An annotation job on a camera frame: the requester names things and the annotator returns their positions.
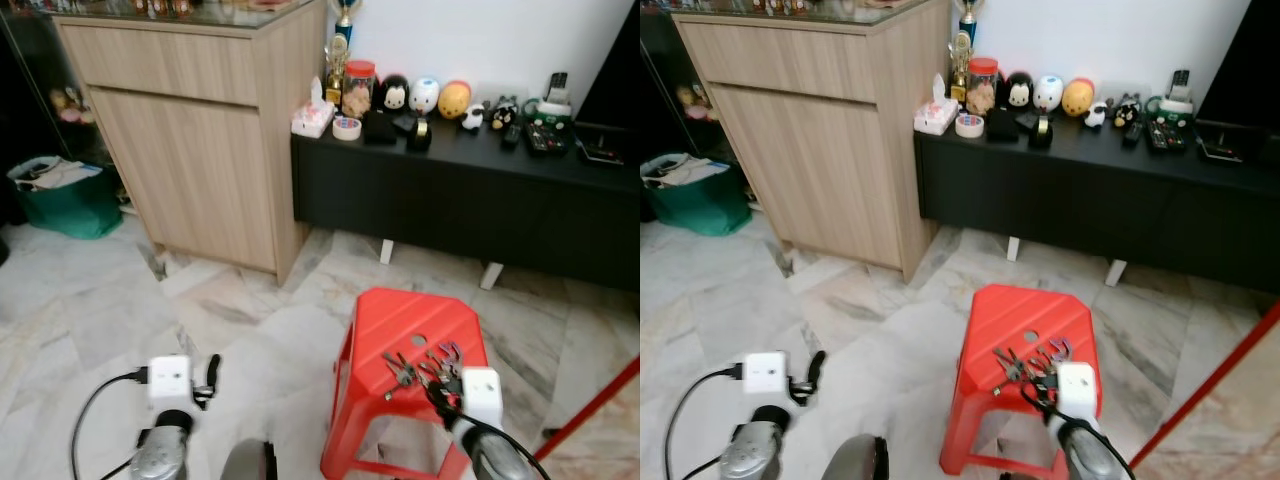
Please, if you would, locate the metal key bunch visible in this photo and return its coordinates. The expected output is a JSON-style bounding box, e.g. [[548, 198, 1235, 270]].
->
[[382, 341, 464, 402], [992, 337, 1074, 400]]

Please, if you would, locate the red plastic stool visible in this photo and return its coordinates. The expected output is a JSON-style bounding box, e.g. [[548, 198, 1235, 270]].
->
[[319, 287, 492, 480], [939, 283, 1105, 480]]

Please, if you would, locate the grey robot leg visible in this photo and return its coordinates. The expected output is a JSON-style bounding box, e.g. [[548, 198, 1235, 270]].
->
[[219, 438, 279, 480], [821, 434, 890, 480]]

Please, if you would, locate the orange marble pattern board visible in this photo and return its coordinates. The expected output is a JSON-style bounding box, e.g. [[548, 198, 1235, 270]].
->
[[1129, 299, 1280, 480], [534, 354, 641, 480]]

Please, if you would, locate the black low sideboard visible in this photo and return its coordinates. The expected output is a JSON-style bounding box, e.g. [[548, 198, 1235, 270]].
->
[[913, 120, 1280, 295], [290, 122, 641, 294]]

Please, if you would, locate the green bag with papers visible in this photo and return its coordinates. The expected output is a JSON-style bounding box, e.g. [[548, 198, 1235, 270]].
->
[[7, 154, 124, 241], [640, 151, 754, 238]]

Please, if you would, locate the light wooden cabinet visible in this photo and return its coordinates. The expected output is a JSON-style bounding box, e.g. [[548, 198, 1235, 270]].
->
[[672, 0, 952, 284], [52, 0, 332, 287]]

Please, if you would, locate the black pouch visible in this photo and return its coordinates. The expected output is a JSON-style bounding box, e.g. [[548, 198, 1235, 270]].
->
[[362, 110, 400, 147], [985, 108, 1022, 144]]

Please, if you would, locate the white pink tissue box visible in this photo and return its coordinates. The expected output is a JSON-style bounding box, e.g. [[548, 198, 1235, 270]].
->
[[913, 74, 960, 136], [290, 77, 337, 139]]

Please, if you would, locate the black button remote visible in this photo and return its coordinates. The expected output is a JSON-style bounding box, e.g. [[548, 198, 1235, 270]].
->
[[525, 122, 567, 157], [1147, 120, 1189, 154]]

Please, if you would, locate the orange round plush toy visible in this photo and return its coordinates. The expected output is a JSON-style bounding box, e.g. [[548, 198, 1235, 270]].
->
[[438, 80, 474, 121], [1062, 78, 1097, 118]]

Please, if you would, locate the white round plush toy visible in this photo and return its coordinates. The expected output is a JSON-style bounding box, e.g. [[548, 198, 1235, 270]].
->
[[1033, 74, 1065, 113], [410, 76, 442, 116]]

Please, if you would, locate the black round plush toy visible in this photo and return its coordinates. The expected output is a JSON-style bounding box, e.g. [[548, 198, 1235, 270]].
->
[[378, 73, 412, 114], [1003, 70, 1037, 111]]

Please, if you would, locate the green desk phone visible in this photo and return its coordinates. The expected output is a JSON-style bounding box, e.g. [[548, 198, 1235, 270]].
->
[[1145, 69, 1197, 129], [521, 71, 574, 131]]

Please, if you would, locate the dark glass display cabinet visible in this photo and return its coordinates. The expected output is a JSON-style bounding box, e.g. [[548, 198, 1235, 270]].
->
[[0, 0, 111, 167], [640, 0, 737, 167]]

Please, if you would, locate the gold and blue trophy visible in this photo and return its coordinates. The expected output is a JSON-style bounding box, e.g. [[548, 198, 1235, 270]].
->
[[949, 0, 983, 103], [323, 0, 363, 107]]

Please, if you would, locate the black television screen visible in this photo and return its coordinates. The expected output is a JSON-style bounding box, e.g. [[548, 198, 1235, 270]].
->
[[574, 0, 641, 131], [1195, 0, 1280, 127]]

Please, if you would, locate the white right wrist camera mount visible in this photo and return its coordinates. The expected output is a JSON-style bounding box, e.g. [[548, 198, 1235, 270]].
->
[[462, 367, 504, 431], [1058, 362, 1102, 426]]

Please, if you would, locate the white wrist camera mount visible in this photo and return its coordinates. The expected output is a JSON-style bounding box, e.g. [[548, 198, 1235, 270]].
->
[[742, 352, 790, 409], [1058, 362, 1102, 426], [462, 367, 504, 431], [148, 355, 194, 411]]

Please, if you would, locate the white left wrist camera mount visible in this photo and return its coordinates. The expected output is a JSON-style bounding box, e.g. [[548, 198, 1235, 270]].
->
[[148, 355, 194, 411], [742, 352, 790, 409]]

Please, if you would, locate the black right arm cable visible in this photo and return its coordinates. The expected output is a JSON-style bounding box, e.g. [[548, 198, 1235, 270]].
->
[[428, 382, 553, 480], [1022, 380, 1138, 480]]

